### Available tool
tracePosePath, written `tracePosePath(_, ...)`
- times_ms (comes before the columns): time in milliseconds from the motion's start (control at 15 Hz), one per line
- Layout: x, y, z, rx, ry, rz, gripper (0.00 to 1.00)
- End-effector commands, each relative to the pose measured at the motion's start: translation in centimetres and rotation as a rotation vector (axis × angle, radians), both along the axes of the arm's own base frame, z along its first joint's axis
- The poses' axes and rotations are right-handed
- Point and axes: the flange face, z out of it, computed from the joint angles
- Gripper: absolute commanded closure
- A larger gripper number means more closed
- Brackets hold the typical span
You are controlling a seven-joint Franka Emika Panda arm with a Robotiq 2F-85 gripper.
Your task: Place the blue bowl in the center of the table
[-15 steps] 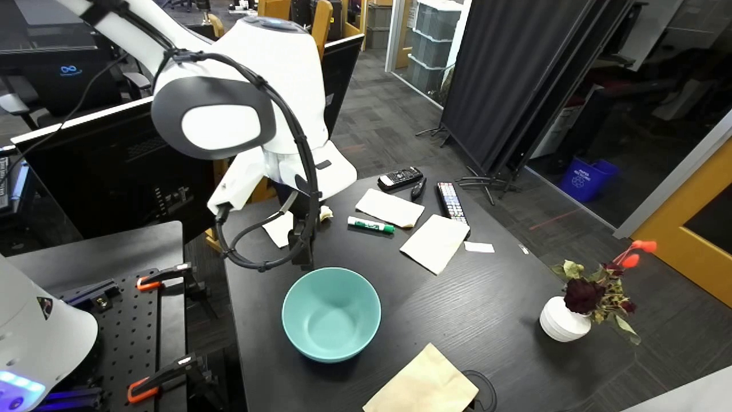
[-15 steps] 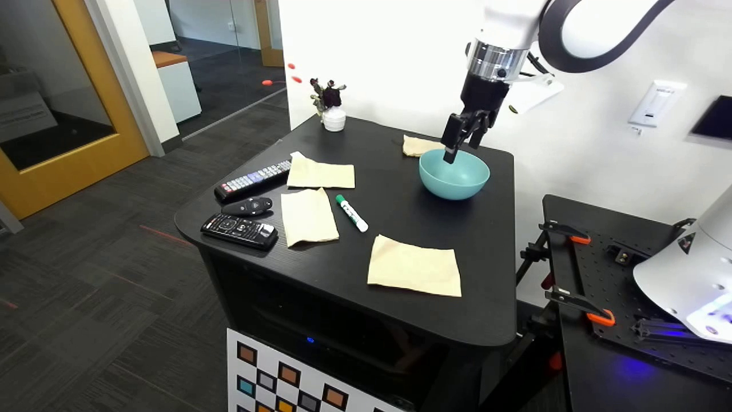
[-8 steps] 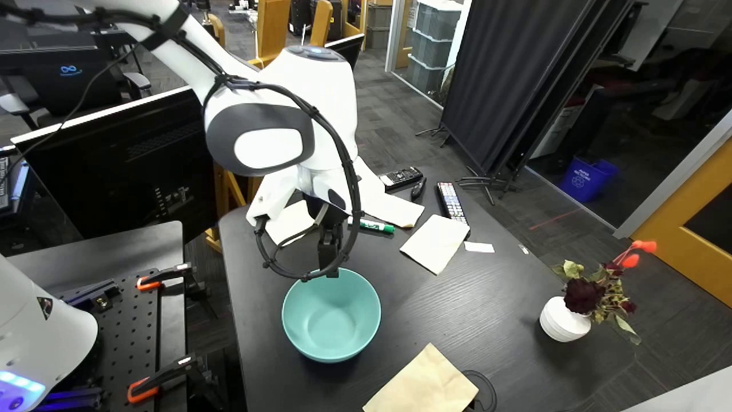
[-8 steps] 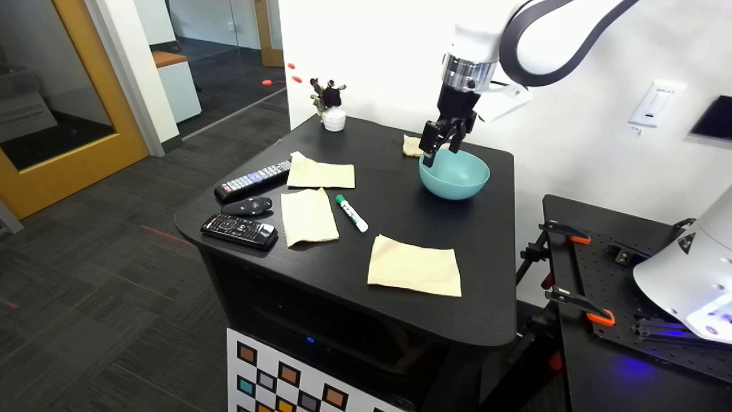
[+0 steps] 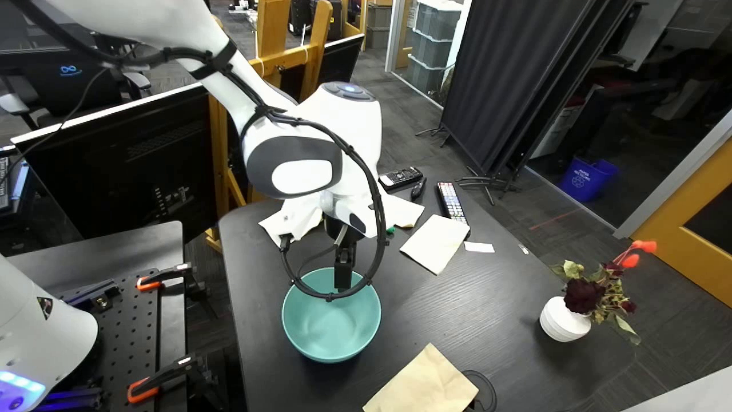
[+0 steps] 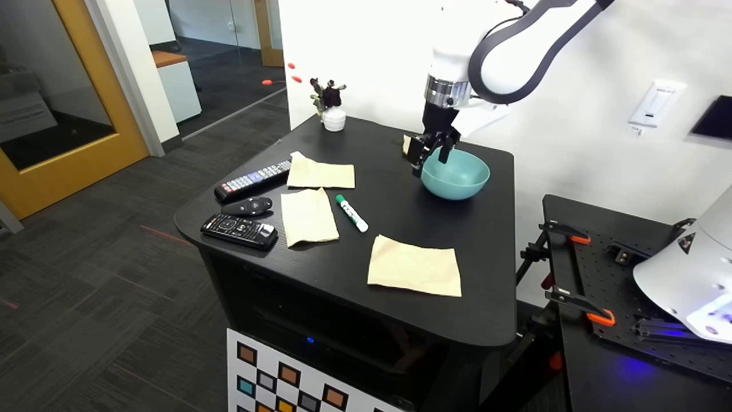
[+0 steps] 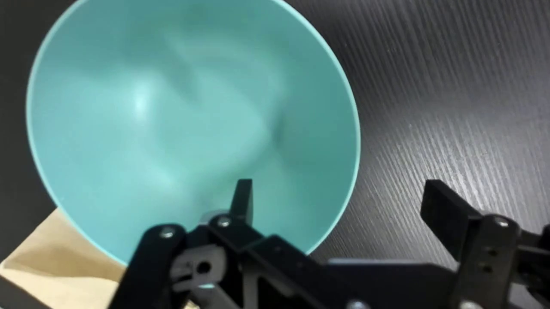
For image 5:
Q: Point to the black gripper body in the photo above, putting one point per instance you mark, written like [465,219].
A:
[344,232]

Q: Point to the teal blue bowl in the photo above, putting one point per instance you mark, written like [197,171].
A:
[328,328]

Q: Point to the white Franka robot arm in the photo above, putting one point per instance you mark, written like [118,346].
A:
[299,169]

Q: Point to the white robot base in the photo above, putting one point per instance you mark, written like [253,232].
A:
[37,328]

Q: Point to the crumpled white napkin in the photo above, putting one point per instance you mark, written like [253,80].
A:
[294,224]

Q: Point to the white paper sheet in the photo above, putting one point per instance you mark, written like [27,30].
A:
[436,244]
[403,211]

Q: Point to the black remote control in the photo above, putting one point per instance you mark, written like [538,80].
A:
[401,177]

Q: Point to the small black device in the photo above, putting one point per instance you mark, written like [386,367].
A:
[417,188]

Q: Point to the grey remote control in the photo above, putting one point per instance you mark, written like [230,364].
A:
[452,202]

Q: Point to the small white paper slip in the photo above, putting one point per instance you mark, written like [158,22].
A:
[480,248]

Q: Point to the orange black clamp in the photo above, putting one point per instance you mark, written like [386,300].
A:
[156,384]
[163,279]

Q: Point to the black round disc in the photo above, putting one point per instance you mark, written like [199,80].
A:
[487,391]

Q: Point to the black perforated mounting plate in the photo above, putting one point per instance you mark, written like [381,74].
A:
[139,328]

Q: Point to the grey plastic storage drawers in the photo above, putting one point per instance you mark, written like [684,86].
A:
[433,43]

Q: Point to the white round vase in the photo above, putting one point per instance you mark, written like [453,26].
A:
[563,322]

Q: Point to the black curtain divider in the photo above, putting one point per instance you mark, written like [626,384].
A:
[517,76]

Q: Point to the red flower bouquet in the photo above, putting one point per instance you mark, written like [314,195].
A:
[586,295]

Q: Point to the black monitor with label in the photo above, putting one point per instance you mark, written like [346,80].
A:
[115,169]

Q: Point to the blue bin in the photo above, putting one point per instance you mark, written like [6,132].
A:
[586,179]

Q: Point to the black Dell monitor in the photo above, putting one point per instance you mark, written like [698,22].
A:
[47,76]

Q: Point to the yellow wooden door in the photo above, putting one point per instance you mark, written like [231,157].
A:
[687,229]

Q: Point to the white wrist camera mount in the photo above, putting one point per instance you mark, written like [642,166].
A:
[363,213]

